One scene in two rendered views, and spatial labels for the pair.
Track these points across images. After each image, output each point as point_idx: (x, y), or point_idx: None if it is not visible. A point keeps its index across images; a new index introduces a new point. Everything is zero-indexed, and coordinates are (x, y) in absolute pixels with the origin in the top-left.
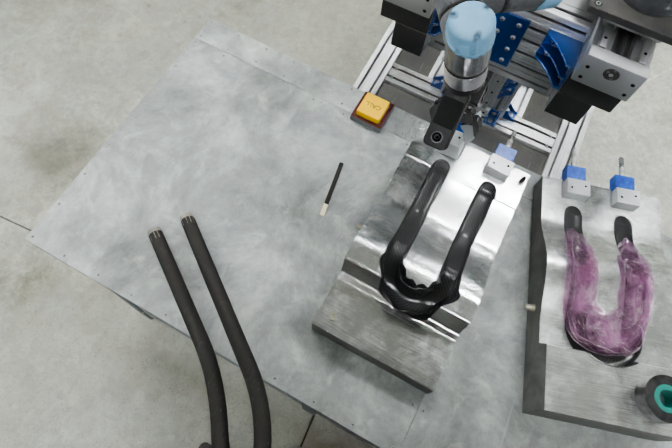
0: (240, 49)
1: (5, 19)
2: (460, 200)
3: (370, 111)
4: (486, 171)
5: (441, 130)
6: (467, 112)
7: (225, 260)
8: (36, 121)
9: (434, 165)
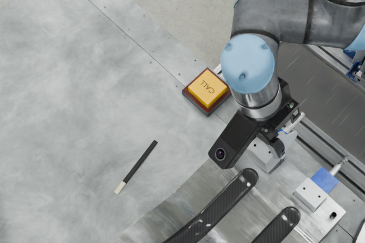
0: None
1: None
2: (256, 219)
3: (201, 92)
4: (296, 195)
5: (226, 148)
6: (263, 134)
7: (4, 215)
8: None
9: (241, 173)
